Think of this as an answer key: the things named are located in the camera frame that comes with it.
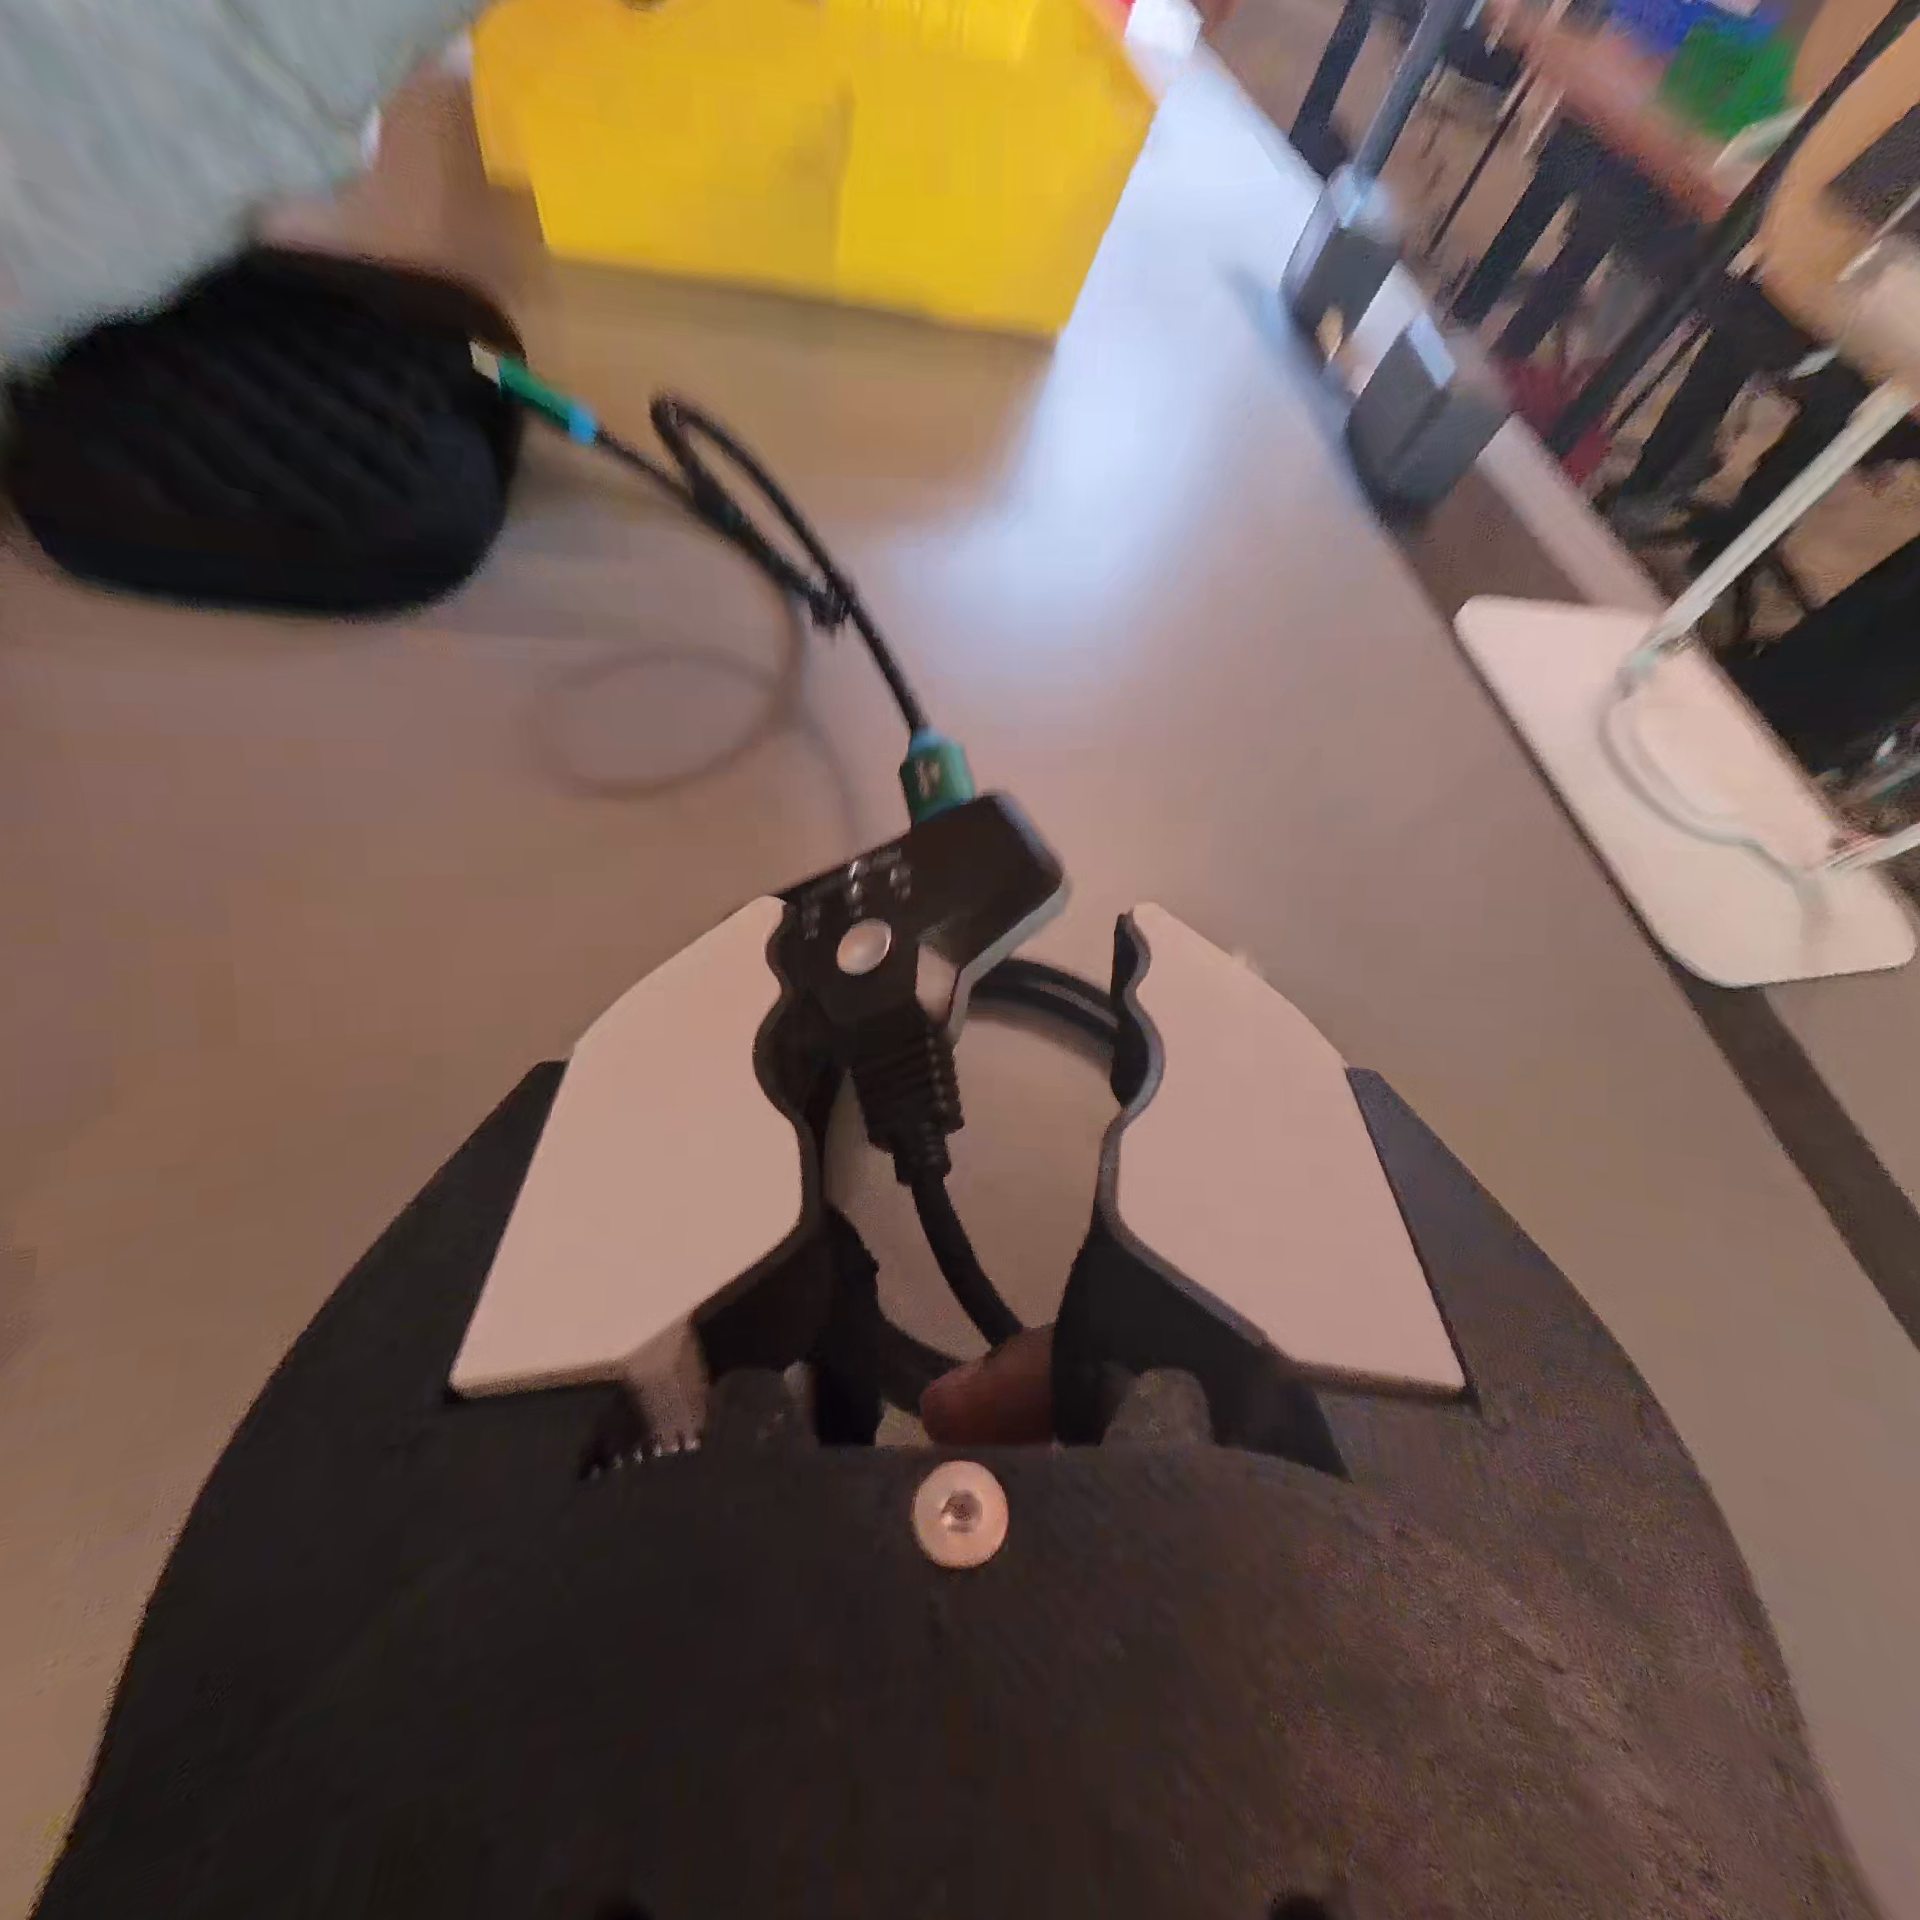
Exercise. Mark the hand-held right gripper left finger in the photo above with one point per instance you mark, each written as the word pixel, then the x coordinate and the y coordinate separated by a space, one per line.
pixel 646 1172

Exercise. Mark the green plastic bin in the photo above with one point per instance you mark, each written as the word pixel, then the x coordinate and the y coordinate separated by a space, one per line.
pixel 1740 84

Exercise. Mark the black hdmi switch box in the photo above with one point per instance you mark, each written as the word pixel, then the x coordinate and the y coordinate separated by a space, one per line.
pixel 932 885

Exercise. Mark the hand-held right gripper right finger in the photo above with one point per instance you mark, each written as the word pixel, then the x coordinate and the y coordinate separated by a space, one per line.
pixel 1276 1172

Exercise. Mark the white stand with clear rod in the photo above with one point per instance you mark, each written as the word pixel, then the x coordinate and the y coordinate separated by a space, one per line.
pixel 1575 705

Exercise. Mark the black board with wooden frame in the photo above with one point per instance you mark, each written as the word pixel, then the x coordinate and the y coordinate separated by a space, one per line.
pixel 1845 211

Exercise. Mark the person's left forearm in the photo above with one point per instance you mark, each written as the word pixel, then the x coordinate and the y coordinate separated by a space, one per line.
pixel 150 149

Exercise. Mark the black tripod stand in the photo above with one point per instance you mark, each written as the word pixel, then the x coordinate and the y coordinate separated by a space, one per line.
pixel 1724 241

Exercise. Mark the black light stand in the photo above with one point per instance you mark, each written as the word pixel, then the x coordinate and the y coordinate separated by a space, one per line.
pixel 1401 77

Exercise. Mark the blue plastic bin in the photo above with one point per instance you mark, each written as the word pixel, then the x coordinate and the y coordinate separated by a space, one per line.
pixel 1665 14

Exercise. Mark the yellow plastic bin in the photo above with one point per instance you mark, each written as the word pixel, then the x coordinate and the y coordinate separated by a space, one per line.
pixel 751 149

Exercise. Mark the person's right hand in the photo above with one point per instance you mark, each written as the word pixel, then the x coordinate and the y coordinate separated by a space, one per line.
pixel 991 1389

